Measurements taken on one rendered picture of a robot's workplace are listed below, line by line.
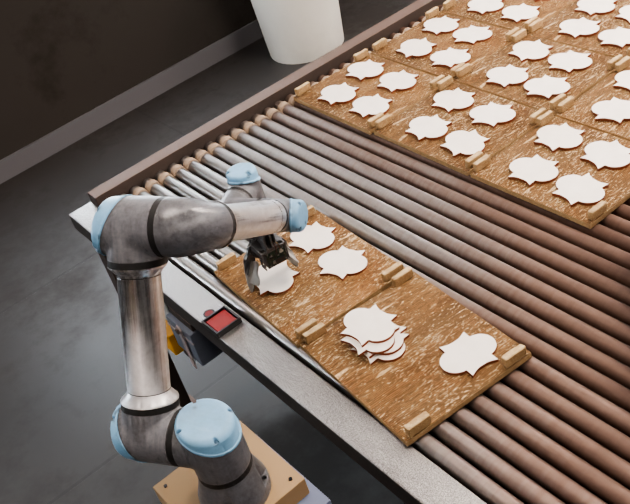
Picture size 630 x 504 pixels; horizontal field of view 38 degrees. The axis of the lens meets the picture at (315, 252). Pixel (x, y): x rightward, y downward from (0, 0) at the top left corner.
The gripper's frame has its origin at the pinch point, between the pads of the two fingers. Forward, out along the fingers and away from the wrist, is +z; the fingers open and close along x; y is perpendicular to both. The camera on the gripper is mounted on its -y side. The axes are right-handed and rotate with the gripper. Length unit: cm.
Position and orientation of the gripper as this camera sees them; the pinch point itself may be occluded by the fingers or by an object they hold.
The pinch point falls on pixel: (273, 277)
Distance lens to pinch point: 235.5
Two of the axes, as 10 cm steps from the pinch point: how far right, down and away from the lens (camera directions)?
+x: 8.3, -4.7, 3.0
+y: 5.1, 4.3, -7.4
